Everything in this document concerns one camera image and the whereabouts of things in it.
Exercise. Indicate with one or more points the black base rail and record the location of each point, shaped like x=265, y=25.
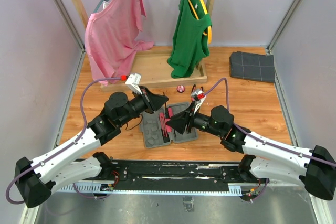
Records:
x=172, y=177

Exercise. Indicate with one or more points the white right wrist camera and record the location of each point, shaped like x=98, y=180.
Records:
x=198, y=96

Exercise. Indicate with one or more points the grey plastic tool case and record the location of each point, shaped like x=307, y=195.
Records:
x=150, y=127

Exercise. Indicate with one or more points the pink black utility knife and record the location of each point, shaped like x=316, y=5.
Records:
x=163, y=128

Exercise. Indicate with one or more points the wooden clothes rack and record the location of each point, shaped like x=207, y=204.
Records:
x=151, y=64

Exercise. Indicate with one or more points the pink black screwdriver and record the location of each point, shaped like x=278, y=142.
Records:
x=166, y=112
x=170, y=117

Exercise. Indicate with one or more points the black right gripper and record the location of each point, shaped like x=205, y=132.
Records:
x=186, y=117

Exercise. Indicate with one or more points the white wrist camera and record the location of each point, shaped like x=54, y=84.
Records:
x=132, y=81
x=198, y=96

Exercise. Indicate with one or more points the pink black pliers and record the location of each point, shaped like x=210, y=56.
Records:
x=194, y=87

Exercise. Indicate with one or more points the folded grey checked cloth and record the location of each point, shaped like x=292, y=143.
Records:
x=250, y=66

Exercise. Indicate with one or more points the green tank top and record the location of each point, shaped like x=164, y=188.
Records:
x=188, y=53

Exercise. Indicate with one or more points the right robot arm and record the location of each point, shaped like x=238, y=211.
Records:
x=311, y=168

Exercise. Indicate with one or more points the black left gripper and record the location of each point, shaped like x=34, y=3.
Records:
x=154, y=102

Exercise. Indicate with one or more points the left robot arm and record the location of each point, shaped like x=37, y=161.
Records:
x=37, y=179

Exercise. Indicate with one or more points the yellow clothes hanger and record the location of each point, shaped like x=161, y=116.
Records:
x=193, y=13

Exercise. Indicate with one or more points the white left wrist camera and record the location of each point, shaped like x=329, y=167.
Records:
x=132, y=81

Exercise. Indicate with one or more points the pink t-shirt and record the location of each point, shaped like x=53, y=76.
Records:
x=111, y=39

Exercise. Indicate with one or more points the red black tape roll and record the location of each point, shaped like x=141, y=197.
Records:
x=180, y=89

